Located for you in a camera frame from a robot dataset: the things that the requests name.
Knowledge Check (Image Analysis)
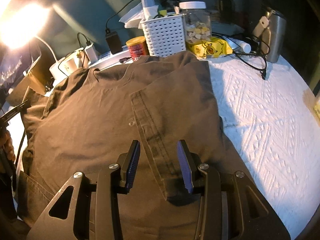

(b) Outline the yellow tissue box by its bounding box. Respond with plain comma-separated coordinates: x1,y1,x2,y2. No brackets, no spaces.
313,99,320,119

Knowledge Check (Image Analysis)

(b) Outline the white pill bottle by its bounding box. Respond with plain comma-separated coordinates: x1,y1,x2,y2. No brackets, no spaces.
226,38,251,54

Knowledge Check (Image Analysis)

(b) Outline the black cable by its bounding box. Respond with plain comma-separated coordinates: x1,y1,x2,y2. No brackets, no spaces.
212,31,271,81

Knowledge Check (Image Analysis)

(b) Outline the white power strip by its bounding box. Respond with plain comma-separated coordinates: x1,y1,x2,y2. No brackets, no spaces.
89,49,131,70

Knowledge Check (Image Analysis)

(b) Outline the red can yellow lid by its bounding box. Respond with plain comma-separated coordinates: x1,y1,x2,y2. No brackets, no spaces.
126,36,149,61

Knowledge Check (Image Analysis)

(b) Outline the brown t-shirt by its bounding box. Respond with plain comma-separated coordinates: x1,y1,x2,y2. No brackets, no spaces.
18,52,247,239

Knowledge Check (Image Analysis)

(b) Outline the tablet with plastic wrap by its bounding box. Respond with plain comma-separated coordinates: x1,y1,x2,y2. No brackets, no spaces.
1,42,41,94

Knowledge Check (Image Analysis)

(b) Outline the white charger plug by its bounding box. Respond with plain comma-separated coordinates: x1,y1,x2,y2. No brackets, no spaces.
85,43,99,63

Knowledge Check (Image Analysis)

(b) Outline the white perforated basket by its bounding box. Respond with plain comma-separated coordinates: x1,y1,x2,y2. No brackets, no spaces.
140,15,186,57

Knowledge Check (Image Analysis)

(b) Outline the white tissue bundle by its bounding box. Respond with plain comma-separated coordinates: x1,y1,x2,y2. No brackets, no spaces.
119,0,159,29

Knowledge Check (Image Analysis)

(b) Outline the black charger adapter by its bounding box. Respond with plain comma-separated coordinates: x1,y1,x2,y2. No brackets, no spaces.
105,28,123,54

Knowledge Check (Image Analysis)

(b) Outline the white desk lamp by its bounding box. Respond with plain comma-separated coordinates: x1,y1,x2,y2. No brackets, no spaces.
1,3,58,62

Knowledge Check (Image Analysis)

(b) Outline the stainless steel tumbler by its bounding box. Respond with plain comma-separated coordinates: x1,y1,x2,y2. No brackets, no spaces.
252,8,287,63

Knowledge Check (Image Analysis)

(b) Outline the yellow duck snack bag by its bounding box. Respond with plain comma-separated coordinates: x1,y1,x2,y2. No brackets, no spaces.
186,37,233,59

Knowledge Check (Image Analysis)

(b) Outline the cardboard box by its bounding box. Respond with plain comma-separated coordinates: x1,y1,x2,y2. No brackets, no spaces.
6,54,55,106

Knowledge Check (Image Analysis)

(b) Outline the clear jar white lid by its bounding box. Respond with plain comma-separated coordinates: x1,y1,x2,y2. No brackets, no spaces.
179,1,212,44

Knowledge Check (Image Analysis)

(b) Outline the person left hand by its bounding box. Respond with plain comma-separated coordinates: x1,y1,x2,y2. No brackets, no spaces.
0,130,16,161

